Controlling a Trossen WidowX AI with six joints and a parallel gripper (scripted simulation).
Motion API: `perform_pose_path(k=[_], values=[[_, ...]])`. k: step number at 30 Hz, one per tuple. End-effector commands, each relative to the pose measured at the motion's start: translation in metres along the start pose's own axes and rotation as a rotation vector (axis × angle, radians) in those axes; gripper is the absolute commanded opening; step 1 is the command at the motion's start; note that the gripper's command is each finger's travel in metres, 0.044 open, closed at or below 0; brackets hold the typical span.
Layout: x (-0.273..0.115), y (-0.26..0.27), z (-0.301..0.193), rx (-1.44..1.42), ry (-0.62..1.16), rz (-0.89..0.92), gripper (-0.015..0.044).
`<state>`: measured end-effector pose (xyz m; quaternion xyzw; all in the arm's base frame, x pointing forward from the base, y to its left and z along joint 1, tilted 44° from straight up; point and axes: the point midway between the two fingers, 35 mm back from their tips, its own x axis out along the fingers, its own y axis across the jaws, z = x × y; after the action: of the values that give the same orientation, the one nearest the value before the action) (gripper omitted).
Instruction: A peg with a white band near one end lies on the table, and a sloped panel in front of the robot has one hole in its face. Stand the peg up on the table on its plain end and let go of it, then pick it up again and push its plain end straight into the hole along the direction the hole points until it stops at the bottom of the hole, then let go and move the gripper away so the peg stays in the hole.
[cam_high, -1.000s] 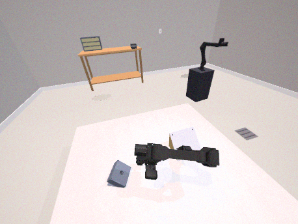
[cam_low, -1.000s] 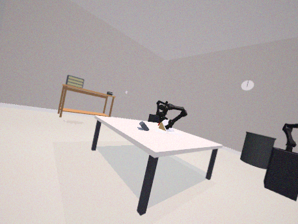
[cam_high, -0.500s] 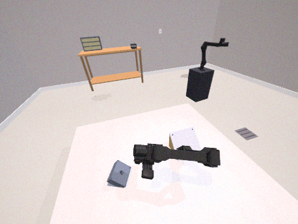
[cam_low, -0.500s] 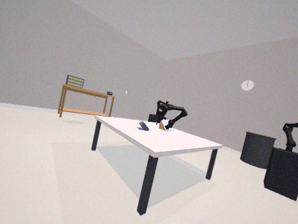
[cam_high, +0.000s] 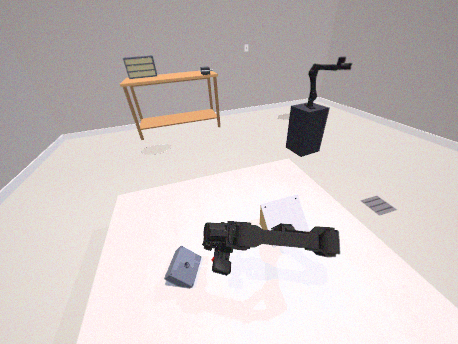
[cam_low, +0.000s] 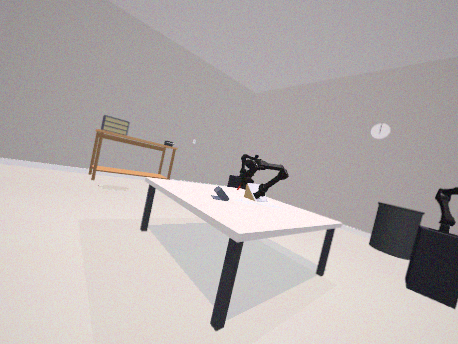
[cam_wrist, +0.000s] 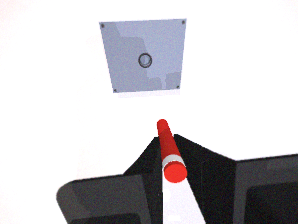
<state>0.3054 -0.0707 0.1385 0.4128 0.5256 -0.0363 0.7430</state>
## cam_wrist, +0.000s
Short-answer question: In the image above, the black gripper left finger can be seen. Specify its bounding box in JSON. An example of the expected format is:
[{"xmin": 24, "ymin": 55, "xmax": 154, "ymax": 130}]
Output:
[{"xmin": 55, "ymin": 136, "xmax": 163, "ymax": 224}]

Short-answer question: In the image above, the grey sloped panel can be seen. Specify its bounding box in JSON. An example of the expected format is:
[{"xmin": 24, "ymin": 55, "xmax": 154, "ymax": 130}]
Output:
[{"xmin": 99, "ymin": 18, "xmax": 187, "ymax": 93}]

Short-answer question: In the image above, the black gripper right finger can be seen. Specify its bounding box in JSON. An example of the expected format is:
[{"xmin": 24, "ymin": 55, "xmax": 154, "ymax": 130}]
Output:
[{"xmin": 173, "ymin": 134, "xmax": 298, "ymax": 224}]

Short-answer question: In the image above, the red peg with white band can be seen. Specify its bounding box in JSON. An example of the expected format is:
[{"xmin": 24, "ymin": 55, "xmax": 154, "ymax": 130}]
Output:
[{"xmin": 157, "ymin": 119, "xmax": 187, "ymax": 183}]

